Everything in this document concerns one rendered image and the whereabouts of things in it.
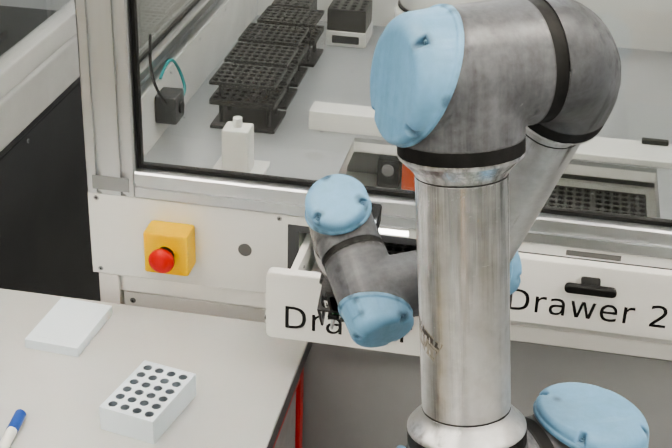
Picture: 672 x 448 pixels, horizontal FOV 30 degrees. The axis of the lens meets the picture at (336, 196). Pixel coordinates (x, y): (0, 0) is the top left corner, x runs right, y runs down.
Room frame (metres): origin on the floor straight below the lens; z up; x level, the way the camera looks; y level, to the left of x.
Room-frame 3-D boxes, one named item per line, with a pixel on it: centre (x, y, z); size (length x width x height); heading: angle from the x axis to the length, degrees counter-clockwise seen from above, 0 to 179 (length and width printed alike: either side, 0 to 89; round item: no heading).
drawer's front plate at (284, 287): (1.54, -0.05, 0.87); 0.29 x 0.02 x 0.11; 80
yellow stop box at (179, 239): (1.70, 0.26, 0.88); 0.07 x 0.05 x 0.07; 80
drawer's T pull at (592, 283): (1.58, -0.38, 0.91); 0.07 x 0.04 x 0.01; 80
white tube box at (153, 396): (1.44, 0.25, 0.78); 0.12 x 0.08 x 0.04; 159
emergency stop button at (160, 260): (1.67, 0.26, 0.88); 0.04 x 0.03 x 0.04; 80
